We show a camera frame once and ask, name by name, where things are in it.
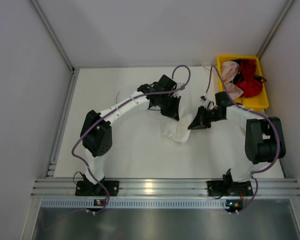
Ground white bra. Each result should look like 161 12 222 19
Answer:
160 102 194 144

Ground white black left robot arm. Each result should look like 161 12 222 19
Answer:
80 74 183 185

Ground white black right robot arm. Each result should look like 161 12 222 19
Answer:
188 91 286 186

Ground red bra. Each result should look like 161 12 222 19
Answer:
232 58 267 98

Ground pink bra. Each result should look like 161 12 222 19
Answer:
221 61 244 100

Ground yellow plastic bin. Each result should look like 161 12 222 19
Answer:
216 54 269 111

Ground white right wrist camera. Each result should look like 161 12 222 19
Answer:
200 95 215 110

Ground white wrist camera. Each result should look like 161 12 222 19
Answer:
200 95 215 110
170 82 186 98

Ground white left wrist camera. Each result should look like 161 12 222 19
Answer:
170 82 186 98

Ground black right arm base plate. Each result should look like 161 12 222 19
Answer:
207 180 254 199

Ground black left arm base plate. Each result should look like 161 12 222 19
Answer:
75 180 120 197

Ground perforated cable duct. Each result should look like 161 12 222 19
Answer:
41 198 241 210

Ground aluminium frame rail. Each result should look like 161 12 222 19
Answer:
30 178 300 199

